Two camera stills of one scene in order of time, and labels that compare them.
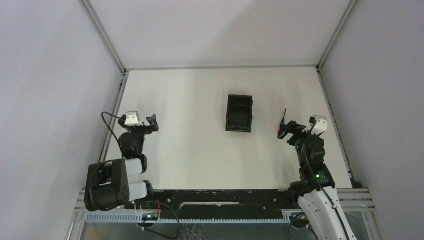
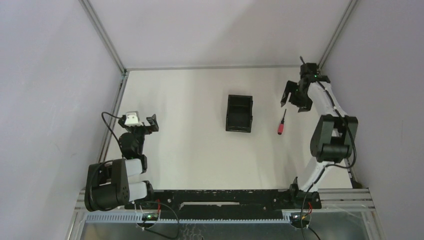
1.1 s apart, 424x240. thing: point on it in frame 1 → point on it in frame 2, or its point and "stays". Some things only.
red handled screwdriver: [282, 122] stays
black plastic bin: [239, 113] stays
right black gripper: [292, 127] → [290, 86]
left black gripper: [139, 128] stays
